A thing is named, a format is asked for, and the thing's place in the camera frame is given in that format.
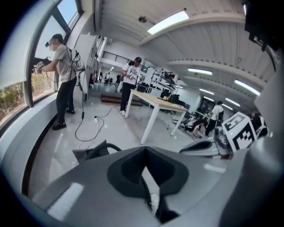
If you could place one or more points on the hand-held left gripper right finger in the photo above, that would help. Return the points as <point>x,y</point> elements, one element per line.
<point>199,188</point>

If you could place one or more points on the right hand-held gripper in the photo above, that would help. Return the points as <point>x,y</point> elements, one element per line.
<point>241,133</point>

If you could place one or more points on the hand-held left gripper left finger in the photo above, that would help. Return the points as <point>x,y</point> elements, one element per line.
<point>88,188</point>

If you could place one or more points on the wooden table with white legs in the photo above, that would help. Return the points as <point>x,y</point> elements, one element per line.
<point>159,102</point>

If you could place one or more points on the white metal shelving rack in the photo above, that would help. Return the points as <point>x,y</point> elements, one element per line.
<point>164,77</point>

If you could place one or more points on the brown wooden step platform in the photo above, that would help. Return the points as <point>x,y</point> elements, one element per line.
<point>111,98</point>

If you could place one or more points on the ceiling light panels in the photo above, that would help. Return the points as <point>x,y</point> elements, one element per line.
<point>168,22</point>

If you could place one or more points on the round ceiling sensor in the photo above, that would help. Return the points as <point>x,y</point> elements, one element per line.
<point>142,19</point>

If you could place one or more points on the black-framed window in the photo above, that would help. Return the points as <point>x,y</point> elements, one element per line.
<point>15,66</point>

